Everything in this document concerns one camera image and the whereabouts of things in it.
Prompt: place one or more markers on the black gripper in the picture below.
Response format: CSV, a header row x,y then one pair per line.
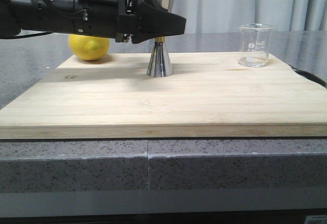
x,y
113,19

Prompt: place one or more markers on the steel double jigger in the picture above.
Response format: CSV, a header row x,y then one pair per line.
x,y
160,65

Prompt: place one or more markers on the clear glass beaker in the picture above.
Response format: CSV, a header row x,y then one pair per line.
x,y
255,44

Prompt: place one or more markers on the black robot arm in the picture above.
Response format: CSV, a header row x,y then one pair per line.
x,y
39,16

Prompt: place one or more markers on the grey curtain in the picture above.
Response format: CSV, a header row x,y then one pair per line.
x,y
222,16

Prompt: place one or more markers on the yellow lemon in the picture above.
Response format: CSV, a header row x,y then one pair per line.
x,y
88,48

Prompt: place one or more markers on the light wooden cutting board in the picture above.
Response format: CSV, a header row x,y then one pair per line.
x,y
208,95

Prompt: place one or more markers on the white label sticker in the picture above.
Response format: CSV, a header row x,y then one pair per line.
x,y
316,219

